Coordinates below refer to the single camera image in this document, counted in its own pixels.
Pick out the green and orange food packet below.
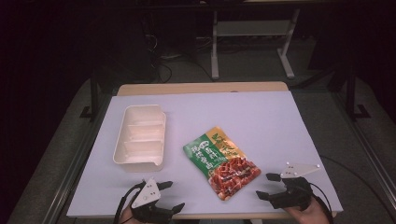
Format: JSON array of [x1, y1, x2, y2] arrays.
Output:
[[182, 125, 262, 202]]

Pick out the cream compartment storage box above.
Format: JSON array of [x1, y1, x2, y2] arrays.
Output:
[[112, 104, 167, 173]]

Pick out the white metal desk frame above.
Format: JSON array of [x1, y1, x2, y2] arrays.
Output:
[[210, 8, 302, 80]]

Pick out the metal frame rail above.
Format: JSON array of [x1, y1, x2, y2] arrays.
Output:
[[41, 97, 111, 224], [331, 91, 396, 202]]

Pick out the white table cover sheet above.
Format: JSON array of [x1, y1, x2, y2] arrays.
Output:
[[65, 91, 344, 218]]

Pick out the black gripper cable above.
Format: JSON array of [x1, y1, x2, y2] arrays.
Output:
[[307, 181, 334, 224], [112, 181, 147, 224]]

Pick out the thin black floor cable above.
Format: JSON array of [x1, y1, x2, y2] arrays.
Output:
[[319, 155, 396, 220]]

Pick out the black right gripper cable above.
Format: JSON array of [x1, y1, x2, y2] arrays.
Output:
[[307, 181, 334, 224]]

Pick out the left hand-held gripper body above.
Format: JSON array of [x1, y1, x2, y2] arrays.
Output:
[[130, 177, 176, 224]]

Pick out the person's left hand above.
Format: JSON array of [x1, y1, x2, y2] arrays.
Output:
[[118, 203, 142, 224]]

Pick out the black floor cables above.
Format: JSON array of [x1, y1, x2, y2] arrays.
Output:
[[146, 31, 174, 84]]

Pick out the person's right hand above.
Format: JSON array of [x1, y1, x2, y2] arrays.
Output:
[[284, 199, 331, 224]]

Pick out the black metal stand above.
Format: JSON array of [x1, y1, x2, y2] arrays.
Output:
[[345, 66, 372, 122], [79, 69, 101, 122]]

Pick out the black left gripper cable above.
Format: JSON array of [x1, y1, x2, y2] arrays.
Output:
[[112, 181, 147, 224]]

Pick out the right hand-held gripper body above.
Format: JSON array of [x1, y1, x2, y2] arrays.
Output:
[[270, 161, 321, 211]]

